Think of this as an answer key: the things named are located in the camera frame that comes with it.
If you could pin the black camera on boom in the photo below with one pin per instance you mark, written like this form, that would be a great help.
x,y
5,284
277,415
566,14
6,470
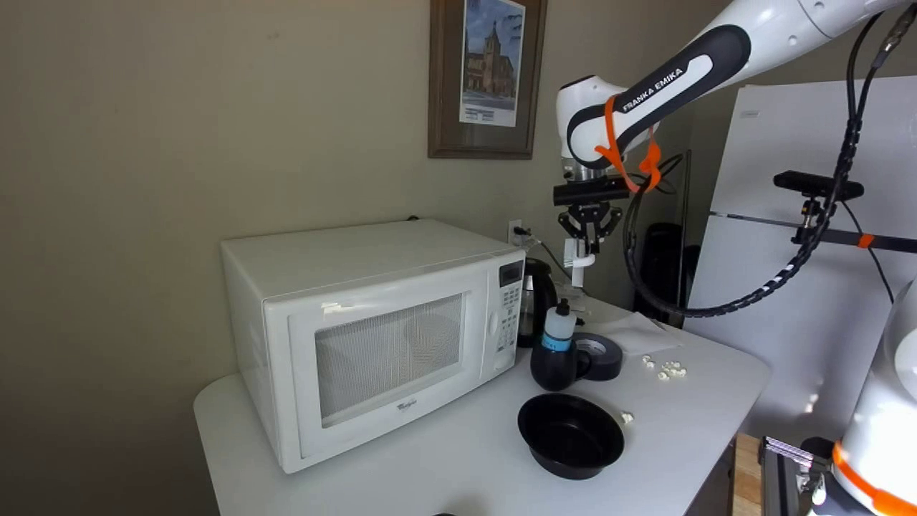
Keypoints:
x,y
813,183

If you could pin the wood framed picture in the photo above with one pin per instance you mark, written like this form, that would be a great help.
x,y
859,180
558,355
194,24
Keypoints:
x,y
445,96

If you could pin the white microwave oven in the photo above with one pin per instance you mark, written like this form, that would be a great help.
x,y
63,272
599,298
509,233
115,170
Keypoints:
x,y
383,275

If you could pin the white popcorn piece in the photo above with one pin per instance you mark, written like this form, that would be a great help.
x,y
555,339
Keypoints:
x,y
652,362
627,415
675,367

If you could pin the black tape roll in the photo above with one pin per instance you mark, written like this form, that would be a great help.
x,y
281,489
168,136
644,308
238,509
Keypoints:
x,y
604,355

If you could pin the black upright appliance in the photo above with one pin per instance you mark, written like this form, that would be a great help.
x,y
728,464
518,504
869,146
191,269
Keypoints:
x,y
668,268

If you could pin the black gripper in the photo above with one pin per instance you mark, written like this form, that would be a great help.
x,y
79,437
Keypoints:
x,y
589,219

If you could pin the blue white bottle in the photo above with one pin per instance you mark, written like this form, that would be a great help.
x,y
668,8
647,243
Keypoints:
x,y
555,367

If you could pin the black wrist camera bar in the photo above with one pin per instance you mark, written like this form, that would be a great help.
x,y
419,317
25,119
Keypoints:
x,y
592,190

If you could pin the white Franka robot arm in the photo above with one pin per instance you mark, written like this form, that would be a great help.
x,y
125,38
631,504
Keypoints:
x,y
668,74

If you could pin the small white wall plug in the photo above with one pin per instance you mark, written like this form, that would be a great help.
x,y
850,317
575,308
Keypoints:
x,y
518,229

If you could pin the dark boom bar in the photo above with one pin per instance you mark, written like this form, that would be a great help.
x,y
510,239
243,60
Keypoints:
x,y
897,241

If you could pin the white refrigerator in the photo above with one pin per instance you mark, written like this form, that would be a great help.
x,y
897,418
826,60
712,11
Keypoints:
x,y
764,362

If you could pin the black plastic bowl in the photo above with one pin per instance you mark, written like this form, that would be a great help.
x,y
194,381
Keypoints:
x,y
575,434

